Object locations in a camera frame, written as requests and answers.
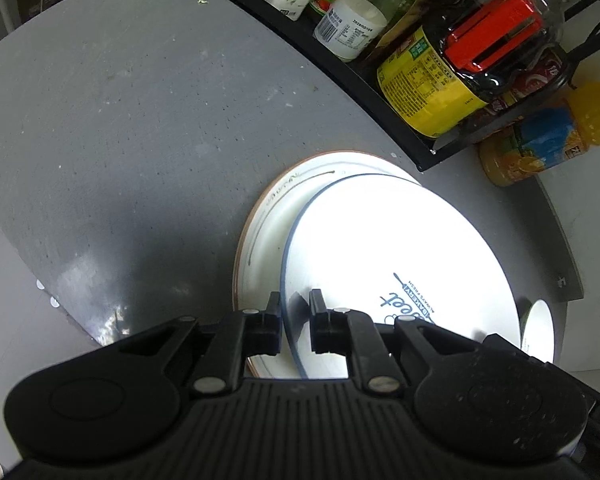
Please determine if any white deep plate blue print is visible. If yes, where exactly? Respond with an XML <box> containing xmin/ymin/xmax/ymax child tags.
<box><xmin>280</xmin><ymin>174</ymin><xmax>520</xmax><ymax>379</ymax></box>

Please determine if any white plate gold rim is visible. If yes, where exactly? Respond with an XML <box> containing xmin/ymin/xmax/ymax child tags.
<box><xmin>232</xmin><ymin>149</ymin><xmax>424</xmax><ymax>378</ymax></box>

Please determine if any black metal spice rack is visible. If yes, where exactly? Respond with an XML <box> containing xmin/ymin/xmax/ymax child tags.
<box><xmin>230</xmin><ymin>0</ymin><xmax>600</xmax><ymax>171</ymax></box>

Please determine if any white cap seasoning jar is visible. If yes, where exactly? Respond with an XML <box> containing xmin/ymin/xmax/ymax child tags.
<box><xmin>313</xmin><ymin>0</ymin><xmax>388</xmax><ymax>62</ymax></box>

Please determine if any orange juice bottle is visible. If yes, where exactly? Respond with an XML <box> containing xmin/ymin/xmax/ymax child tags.
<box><xmin>478</xmin><ymin>81</ymin><xmax>600</xmax><ymax>186</ymax></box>

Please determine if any tall red drink can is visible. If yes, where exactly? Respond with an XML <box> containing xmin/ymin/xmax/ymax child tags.
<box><xmin>483</xmin><ymin>47</ymin><xmax>566</xmax><ymax>117</ymax></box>

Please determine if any dark soy sauce bottle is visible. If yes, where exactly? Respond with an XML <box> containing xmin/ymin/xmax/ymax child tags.
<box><xmin>377</xmin><ymin>0</ymin><xmax>577</xmax><ymax>139</ymax></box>

